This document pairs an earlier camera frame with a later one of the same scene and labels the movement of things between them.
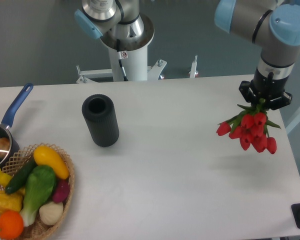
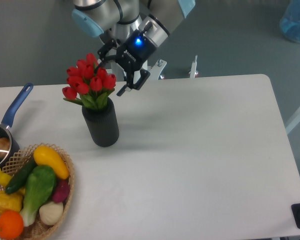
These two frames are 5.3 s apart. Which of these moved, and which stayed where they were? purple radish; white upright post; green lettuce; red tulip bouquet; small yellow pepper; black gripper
Moved: black gripper; red tulip bouquet
Stayed: green lettuce; small yellow pepper; white upright post; purple radish
